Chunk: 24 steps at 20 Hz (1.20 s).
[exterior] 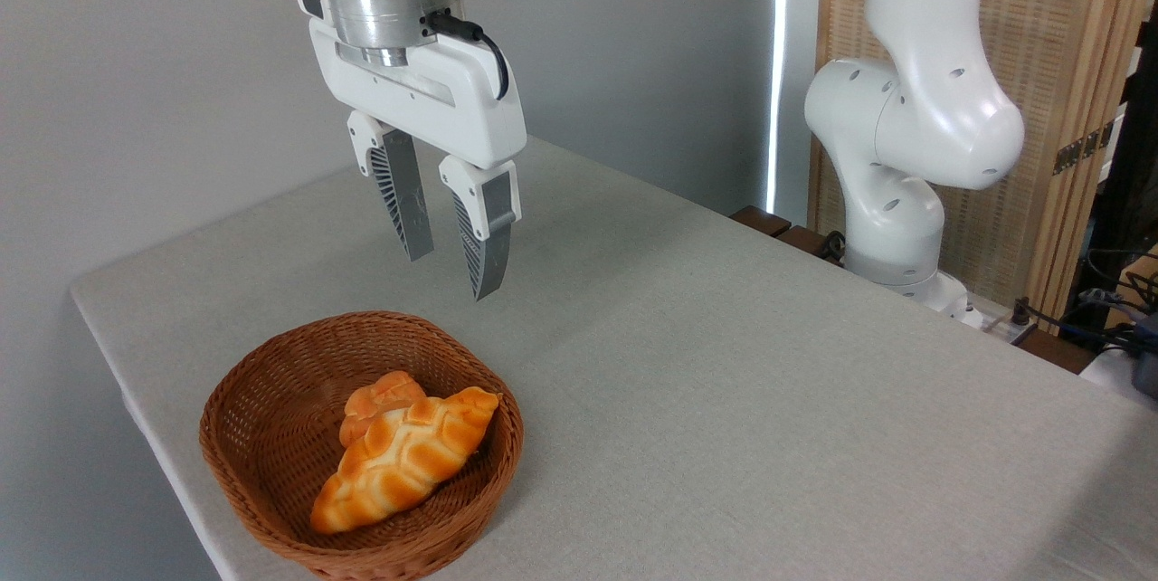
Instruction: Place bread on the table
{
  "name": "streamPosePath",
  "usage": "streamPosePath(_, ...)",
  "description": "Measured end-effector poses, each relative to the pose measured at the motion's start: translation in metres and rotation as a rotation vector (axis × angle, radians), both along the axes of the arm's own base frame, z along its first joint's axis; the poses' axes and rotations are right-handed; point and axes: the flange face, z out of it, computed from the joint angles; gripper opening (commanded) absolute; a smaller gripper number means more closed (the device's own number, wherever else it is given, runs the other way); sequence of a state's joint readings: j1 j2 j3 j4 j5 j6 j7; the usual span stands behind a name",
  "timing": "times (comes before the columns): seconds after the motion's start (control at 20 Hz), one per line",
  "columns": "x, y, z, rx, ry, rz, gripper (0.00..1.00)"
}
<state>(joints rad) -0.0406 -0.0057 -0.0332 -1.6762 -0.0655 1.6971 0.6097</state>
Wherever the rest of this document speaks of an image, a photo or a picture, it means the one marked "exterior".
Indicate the small round bread bun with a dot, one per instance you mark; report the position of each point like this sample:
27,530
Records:
384,395

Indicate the wooden rattan folding screen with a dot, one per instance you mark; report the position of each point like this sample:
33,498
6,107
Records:
1049,20

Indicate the dark metal screen hinge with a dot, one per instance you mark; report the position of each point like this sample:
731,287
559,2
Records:
1081,149

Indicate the brown wicker basket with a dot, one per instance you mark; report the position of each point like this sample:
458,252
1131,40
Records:
271,436

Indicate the dark brown wooden block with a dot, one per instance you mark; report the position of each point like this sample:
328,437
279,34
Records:
760,221
805,242

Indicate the grey tablecloth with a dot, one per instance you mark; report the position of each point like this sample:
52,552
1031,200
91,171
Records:
724,382

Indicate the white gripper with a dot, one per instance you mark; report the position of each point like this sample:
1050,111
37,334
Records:
434,101

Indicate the black vertical post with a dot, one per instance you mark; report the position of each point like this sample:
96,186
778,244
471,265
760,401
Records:
1126,156

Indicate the long braided bread loaf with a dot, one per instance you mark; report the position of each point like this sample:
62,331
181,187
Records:
407,463

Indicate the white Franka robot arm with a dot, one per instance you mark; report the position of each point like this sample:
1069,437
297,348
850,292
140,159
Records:
914,110

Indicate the blue grey box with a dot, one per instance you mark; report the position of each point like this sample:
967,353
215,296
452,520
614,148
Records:
1147,359

